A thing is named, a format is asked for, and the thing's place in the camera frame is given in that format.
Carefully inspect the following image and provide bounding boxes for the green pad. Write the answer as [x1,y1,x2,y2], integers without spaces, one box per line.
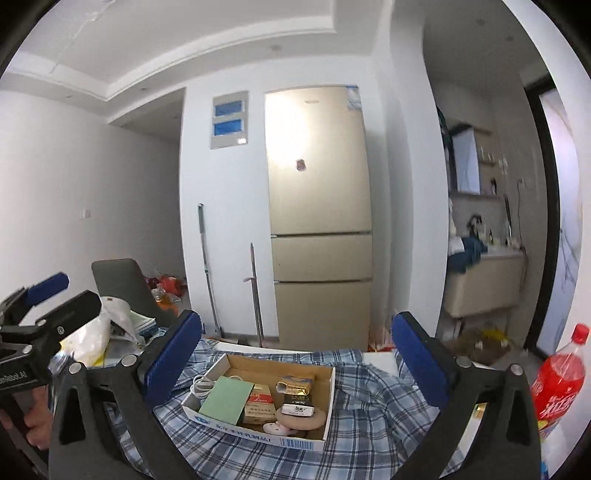
[198,376,256,425]

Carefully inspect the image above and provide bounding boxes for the red gold cigarette pack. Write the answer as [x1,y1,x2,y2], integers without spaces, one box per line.
[242,383,276,424]

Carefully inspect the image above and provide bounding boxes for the blue plaid blanket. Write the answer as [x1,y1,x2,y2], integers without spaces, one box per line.
[104,339,467,480]

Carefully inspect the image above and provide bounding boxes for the mop pole with clip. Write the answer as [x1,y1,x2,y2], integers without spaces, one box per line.
[244,242,265,347]

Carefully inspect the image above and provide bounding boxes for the grey wall electrical panel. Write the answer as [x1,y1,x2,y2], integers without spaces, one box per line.
[211,91,250,149]

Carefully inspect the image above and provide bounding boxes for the frosted glass door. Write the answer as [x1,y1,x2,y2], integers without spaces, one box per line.
[538,88,585,356]

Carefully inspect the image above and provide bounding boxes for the yellow bag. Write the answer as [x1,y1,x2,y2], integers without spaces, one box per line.
[462,325,513,356]

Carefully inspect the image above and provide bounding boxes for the yellow gold cigarette pack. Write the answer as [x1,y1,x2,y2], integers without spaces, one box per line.
[276,375,315,398]

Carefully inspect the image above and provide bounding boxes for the white cable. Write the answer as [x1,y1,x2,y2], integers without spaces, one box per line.
[190,375,218,401]

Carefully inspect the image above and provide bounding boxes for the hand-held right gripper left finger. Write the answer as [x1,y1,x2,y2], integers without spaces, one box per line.
[48,309,204,480]

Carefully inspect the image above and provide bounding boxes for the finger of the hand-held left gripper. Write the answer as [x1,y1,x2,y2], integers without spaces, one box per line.
[0,290,103,356]
[0,271,71,326]

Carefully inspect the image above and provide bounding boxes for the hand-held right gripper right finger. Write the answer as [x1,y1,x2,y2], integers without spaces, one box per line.
[390,311,542,480]

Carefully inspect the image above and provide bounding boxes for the person's left hand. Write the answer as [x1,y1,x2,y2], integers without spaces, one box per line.
[21,385,54,450]

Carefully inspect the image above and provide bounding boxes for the wall mirror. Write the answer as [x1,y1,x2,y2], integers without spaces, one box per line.
[450,127,481,195]

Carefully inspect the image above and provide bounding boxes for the grey chair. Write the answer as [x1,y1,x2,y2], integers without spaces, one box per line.
[91,258,178,328]

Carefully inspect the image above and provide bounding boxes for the white cardboard box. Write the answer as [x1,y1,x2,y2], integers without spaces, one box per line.
[181,353,336,452]

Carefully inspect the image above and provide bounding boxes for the blue clothes pile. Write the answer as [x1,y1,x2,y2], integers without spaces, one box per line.
[450,236,488,273]

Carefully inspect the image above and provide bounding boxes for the grey mop pole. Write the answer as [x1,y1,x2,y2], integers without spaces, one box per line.
[198,203,225,337]

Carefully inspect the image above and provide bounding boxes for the beige vanity cabinet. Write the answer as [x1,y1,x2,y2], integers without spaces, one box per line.
[443,251,527,319]

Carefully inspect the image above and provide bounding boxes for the stack of papers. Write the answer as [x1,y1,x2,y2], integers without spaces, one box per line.
[129,309,158,337]

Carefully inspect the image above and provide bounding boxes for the white plastic bag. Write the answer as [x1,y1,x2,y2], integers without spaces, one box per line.
[60,295,139,365]

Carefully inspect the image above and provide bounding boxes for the gold refrigerator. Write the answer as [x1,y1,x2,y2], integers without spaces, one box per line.
[264,84,374,352]

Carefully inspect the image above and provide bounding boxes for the red soda bottle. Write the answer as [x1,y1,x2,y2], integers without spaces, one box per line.
[530,323,591,439]

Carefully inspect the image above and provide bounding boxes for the red plastic bags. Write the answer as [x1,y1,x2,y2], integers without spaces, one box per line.
[145,274,185,296]

